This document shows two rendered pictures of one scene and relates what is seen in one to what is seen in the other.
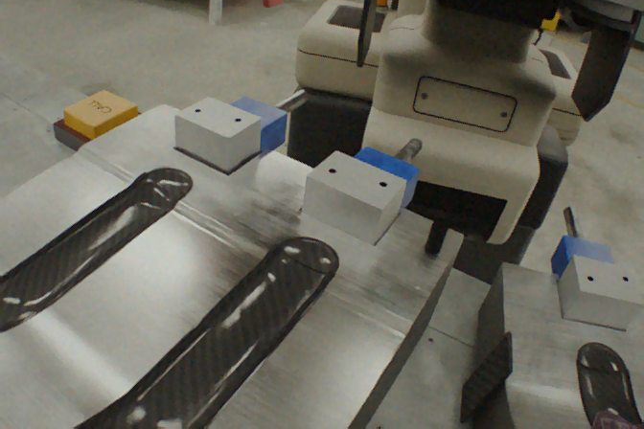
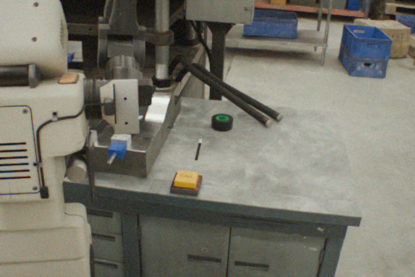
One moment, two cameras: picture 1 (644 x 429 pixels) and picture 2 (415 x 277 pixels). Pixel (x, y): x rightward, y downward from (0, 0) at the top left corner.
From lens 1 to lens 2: 1.52 m
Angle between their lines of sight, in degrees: 116
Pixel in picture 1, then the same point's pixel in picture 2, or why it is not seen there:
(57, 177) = (151, 133)
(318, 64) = not seen: outside the picture
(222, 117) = (119, 136)
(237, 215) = (108, 135)
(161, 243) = not seen: hidden behind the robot
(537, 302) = not seen: hidden behind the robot
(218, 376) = (102, 123)
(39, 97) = (237, 194)
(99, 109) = (185, 175)
